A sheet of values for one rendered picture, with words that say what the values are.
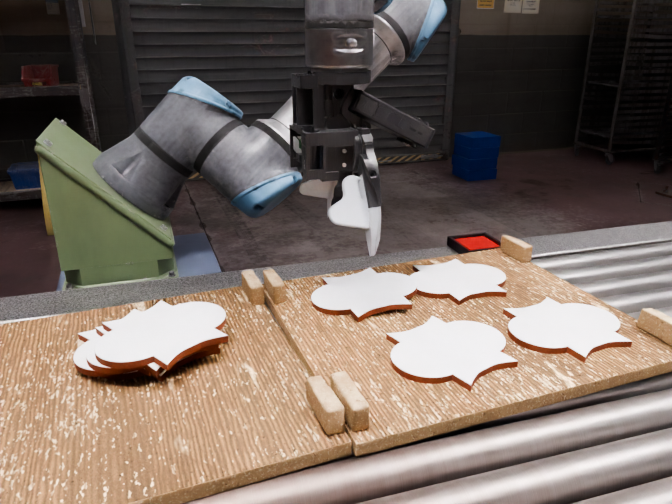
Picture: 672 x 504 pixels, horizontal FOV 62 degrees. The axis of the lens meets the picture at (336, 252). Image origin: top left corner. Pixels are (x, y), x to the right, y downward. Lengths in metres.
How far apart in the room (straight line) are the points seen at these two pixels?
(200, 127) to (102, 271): 0.28
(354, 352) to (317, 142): 0.23
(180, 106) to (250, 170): 0.15
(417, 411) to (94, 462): 0.28
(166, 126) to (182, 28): 4.25
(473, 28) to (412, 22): 5.13
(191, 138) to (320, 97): 0.37
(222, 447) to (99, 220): 0.53
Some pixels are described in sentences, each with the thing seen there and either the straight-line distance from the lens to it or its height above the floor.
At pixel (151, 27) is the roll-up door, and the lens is 5.18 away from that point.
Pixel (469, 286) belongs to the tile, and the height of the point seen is 0.94.
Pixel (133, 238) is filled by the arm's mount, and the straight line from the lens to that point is 0.95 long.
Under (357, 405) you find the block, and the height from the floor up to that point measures 0.96.
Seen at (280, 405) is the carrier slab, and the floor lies 0.94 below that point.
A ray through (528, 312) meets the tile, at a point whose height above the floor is 0.94.
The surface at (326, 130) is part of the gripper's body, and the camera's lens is 0.63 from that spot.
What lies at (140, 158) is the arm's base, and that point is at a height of 1.07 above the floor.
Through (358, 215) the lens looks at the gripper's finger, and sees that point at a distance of 0.62.
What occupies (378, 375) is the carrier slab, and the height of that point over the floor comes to 0.94.
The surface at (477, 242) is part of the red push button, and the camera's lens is 0.99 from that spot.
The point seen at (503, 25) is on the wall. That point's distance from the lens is 6.40.
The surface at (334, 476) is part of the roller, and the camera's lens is 0.50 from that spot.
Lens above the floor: 1.26
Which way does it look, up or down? 21 degrees down
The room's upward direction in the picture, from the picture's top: straight up
